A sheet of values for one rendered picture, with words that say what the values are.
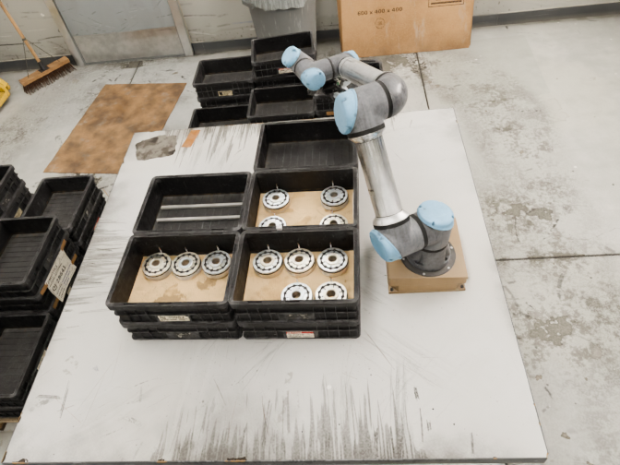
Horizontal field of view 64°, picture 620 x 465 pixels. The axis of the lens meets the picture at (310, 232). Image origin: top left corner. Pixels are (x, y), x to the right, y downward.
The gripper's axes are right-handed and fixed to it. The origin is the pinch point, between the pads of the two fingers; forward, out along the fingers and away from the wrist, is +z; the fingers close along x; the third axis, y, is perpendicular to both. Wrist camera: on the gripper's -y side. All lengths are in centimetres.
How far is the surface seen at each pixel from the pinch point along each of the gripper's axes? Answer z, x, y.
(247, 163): -6, -22, -50
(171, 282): -48, -84, -30
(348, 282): -14, -79, 20
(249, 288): -33, -84, -6
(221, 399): -38, -119, -7
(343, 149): 7.0, -19.8, -4.3
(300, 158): -4.7, -24.9, -17.6
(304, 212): -13, -52, -4
